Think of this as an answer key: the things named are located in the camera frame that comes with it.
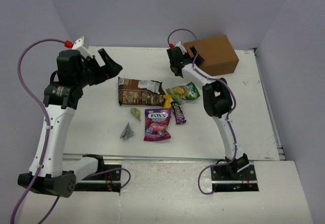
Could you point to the green Fox's candy bag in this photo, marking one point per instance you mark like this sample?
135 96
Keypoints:
183 93

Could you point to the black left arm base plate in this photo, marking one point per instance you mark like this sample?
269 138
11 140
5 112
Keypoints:
108 182

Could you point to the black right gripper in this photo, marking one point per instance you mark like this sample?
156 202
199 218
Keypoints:
199 58

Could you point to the purple Fox's berries bag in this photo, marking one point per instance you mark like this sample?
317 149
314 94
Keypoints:
156 124

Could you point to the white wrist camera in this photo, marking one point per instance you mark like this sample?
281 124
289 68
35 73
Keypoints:
178 46
82 45

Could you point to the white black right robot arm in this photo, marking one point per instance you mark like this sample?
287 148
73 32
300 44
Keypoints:
219 102

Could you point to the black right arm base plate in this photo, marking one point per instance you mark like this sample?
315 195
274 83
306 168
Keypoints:
223 182

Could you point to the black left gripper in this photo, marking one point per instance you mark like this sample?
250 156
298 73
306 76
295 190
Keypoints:
100 69

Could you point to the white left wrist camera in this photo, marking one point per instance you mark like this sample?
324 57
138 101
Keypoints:
82 45

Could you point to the aluminium table edge rail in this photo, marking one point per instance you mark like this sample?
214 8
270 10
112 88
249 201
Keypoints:
74 156

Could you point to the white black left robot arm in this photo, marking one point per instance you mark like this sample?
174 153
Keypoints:
46 174

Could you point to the purple m&m's packet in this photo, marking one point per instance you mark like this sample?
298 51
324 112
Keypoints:
178 113

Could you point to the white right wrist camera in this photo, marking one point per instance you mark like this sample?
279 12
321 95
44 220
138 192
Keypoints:
178 46

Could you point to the light green triangular packet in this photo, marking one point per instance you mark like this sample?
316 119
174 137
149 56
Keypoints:
136 113

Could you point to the brown kettle chips bag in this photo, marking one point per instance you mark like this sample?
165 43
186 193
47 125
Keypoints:
133 92

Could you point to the yellow snack bar wrapper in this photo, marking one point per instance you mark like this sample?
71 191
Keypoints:
167 101

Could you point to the brown paper bag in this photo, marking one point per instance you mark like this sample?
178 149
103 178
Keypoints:
218 55

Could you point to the grey snack packet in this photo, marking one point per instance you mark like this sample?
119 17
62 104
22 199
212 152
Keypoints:
127 132

